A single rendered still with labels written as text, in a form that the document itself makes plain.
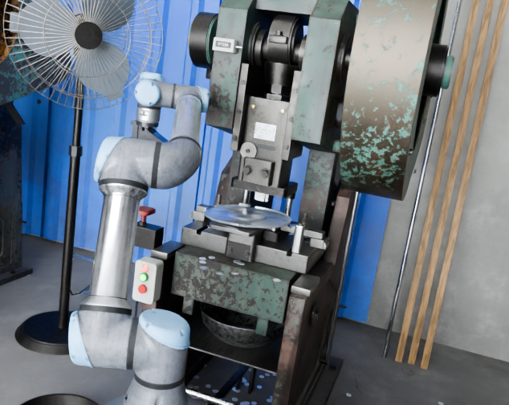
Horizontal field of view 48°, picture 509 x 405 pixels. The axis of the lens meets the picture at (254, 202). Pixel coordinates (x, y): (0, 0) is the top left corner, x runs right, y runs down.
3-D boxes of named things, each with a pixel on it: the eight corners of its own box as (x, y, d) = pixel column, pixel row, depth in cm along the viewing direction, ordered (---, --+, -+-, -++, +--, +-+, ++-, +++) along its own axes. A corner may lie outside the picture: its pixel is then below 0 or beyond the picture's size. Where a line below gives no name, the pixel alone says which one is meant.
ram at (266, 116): (274, 190, 182) (289, 97, 176) (231, 181, 186) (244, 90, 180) (289, 183, 198) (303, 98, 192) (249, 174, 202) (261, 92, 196)
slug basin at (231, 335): (272, 366, 188) (276, 339, 186) (180, 339, 198) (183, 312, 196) (297, 329, 220) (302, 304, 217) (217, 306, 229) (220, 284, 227)
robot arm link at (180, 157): (205, 164, 132) (211, 78, 172) (158, 157, 131) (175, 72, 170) (200, 203, 139) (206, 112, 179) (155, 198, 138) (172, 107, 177)
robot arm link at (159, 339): (185, 386, 125) (193, 330, 122) (124, 382, 124) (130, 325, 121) (186, 359, 137) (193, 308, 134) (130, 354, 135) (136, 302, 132)
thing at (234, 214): (196, 221, 174) (196, 218, 173) (211, 202, 202) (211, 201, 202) (289, 232, 172) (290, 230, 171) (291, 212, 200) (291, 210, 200)
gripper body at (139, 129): (136, 154, 189) (140, 118, 186) (159, 159, 187) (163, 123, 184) (124, 157, 182) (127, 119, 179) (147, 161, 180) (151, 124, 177)
